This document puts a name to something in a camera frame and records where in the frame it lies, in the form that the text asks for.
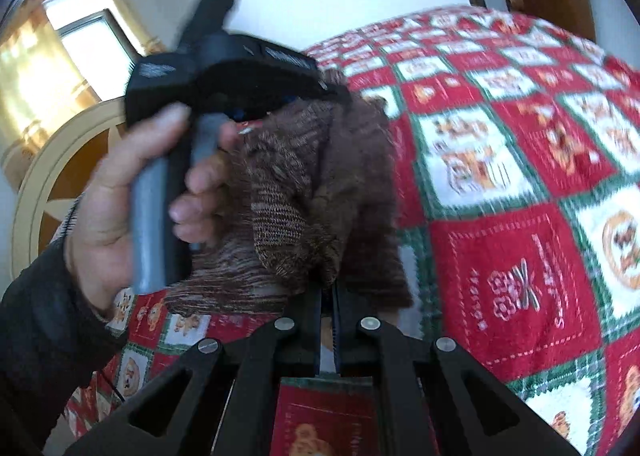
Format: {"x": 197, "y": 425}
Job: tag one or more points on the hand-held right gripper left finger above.
{"x": 300, "y": 326}

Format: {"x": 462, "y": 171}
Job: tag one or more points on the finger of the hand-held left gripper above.
{"x": 332, "y": 88}

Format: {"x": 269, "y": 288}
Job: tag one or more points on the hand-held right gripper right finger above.
{"x": 350, "y": 326}

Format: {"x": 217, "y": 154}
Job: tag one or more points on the brown knitted sweater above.
{"x": 310, "y": 196}

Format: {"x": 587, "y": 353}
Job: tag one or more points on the person's left hand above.
{"x": 100, "y": 216}

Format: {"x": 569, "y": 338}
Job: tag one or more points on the yellow curtain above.
{"x": 125, "y": 5}
{"x": 35, "y": 80}

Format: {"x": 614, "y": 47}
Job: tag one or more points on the window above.
{"x": 95, "y": 40}

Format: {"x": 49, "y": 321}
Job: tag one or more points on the red green printed blanket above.
{"x": 500, "y": 186}

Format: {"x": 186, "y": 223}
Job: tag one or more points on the cream wooden headboard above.
{"x": 45, "y": 170}

